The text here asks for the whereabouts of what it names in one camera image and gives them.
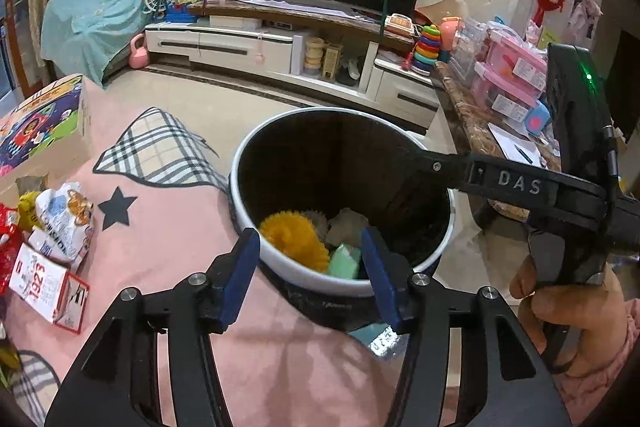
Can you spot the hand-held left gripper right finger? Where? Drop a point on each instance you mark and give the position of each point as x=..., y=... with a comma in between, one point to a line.
x=382, y=279

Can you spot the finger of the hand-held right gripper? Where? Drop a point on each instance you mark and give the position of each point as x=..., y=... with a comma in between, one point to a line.
x=500, y=182

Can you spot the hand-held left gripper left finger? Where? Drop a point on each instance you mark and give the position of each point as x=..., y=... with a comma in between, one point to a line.
x=240, y=277

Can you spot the mint green pack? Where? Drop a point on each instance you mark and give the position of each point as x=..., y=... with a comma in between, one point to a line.
x=342, y=262

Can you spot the white bin with black bag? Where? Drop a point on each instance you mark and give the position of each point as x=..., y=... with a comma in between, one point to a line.
x=300, y=272

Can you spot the yellow fluffy ball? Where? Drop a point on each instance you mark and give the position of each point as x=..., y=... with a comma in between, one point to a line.
x=292, y=239

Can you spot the white tissue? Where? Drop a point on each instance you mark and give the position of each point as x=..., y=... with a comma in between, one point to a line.
x=347, y=222

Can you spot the white foam fruit net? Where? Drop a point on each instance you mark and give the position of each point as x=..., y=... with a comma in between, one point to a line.
x=316, y=219

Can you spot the white blue snack packet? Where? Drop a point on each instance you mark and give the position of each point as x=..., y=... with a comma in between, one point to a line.
x=62, y=217

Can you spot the red white printed box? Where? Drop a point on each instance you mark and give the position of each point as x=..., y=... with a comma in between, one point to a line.
x=47, y=289

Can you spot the yellow packet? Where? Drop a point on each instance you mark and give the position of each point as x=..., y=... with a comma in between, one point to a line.
x=27, y=207

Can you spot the red snack packet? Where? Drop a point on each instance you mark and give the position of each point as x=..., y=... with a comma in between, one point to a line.
x=6, y=247

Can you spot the person's right hand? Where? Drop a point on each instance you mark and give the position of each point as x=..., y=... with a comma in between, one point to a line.
x=580, y=312

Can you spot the dark pen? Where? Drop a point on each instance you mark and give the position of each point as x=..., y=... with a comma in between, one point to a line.
x=524, y=153

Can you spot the blue pink toy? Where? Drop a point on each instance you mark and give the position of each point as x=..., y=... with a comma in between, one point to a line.
x=537, y=119

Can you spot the white paper sheet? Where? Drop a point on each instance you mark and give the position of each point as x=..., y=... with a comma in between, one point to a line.
x=510, y=142

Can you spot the light blue plastic wrapper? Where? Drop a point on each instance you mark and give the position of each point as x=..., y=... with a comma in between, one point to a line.
x=372, y=337

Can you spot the pink plastic storage box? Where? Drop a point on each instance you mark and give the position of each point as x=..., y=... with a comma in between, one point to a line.
x=517, y=59
x=502, y=94

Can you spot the brown marble counter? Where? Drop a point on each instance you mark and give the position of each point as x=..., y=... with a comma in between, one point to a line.
x=465, y=107

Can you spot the pink blanket with plaid patches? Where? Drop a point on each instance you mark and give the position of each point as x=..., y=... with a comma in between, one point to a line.
x=150, y=257

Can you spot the pink hanging cloth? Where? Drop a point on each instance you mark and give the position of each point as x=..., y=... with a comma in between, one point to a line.
x=585, y=12

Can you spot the clear plastic storage box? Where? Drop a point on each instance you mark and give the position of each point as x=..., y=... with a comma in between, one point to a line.
x=470, y=44

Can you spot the orange pink toy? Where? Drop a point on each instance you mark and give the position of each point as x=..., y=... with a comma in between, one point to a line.
x=450, y=32

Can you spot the brown cardboard piece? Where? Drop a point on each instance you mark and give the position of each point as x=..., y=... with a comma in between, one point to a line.
x=445, y=9

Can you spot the wooden toy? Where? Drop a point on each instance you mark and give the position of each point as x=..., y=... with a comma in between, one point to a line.
x=331, y=62

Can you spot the yellow stacked containers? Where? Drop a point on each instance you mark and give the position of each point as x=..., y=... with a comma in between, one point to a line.
x=314, y=54

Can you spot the white television cabinet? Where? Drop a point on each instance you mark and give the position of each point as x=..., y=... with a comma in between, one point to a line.
x=250, y=42

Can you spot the pink kettlebell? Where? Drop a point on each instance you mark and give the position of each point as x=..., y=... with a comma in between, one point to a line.
x=137, y=53

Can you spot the colourful printed cardboard box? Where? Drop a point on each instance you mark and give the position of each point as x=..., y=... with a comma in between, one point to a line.
x=45, y=122

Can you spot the teal cloth covered armchair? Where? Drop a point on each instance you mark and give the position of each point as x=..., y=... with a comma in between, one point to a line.
x=90, y=22

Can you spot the wooden framed glass door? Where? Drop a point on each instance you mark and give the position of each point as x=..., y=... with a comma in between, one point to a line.
x=12, y=7

